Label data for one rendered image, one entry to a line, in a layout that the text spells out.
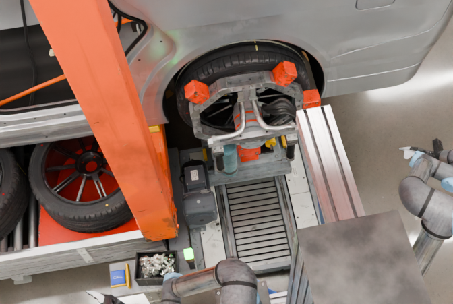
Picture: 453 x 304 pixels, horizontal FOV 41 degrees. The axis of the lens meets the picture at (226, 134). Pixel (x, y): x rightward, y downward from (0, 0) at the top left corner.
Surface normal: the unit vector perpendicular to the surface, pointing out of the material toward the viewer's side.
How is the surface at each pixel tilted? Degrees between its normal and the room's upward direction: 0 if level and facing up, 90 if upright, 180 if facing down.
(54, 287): 0
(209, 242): 0
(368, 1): 90
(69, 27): 90
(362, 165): 0
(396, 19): 90
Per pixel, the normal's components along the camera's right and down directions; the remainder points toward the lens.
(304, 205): -0.05, -0.50
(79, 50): 0.15, 0.85
